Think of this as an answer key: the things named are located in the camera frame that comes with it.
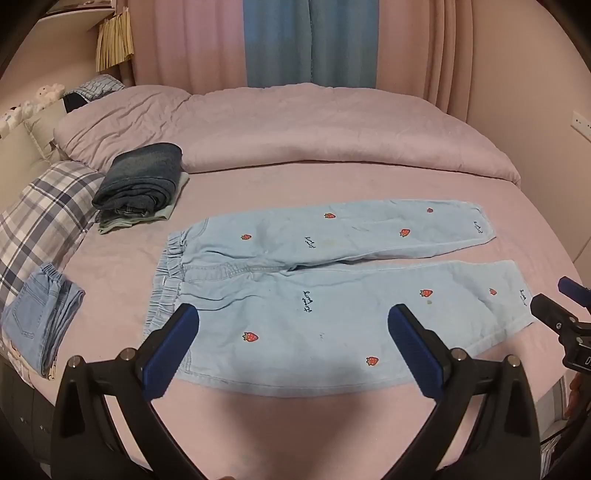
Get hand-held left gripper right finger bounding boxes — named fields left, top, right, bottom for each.
left=387, top=303, right=542, bottom=480

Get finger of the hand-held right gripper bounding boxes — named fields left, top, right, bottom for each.
left=529, top=294, right=581, bottom=334
left=558, top=276, right=591, bottom=309

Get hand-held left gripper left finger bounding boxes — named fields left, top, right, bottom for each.
left=50, top=303, right=232, bottom=480

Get light blue strawberry pants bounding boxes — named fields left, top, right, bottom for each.
left=142, top=198, right=539, bottom=398

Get folded light blue jeans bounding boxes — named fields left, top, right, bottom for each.
left=0, top=262, right=86, bottom=380

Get folded pale green garment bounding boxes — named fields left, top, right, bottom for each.
left=97, top=172, right=191, bottom=235

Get dark bedside cabinet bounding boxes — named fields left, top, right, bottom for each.
left=0, top=355, right=55, bottom=480

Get folded dark blue jeans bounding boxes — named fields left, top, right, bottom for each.
left=91, top=142, right=184, bottom=217

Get large plaid pillow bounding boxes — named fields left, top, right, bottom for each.
left=0, top=160, right=106, bottom=311

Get pink bed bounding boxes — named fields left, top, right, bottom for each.
left=18, top=162, right=578, bottom=480

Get pink duvet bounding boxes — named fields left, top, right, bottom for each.
left=53, top=84, right=522, bottom=188

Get small plaid pillow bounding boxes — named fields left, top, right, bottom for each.
left=74, top=74, right=126, bottom=100

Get white plush toy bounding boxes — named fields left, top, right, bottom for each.
left=33, top=83, right=66, bottom=103

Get blue curtain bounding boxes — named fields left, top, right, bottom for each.
left=242, top=0, right=380, bottom=89

